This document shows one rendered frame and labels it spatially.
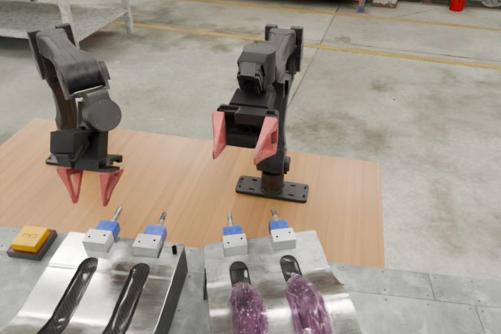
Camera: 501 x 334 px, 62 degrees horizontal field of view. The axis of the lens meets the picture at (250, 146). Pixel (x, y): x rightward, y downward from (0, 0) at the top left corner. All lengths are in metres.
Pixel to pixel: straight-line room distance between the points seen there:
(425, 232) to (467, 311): 1.33
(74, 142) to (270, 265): 0.46
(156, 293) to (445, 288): 0.61
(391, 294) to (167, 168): 0.70
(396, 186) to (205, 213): 1.63
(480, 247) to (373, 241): 1.34
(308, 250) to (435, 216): 1.55
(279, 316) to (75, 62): 0.59
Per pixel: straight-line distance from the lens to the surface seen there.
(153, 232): 0.93
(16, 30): 4.47
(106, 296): 0.87
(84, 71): 0.83
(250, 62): 0.65
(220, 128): 0.65
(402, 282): 1.01
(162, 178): 1.23
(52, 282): 0.93
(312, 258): 0.93
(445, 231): 2.37
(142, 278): 0.88
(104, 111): 0.77
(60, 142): 0.77
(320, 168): 1.26
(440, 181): 2.68
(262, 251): 0.94
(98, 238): 0.93
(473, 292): 1.05
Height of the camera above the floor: 1.57
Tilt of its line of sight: 35 degrees down
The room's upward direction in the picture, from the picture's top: straight up
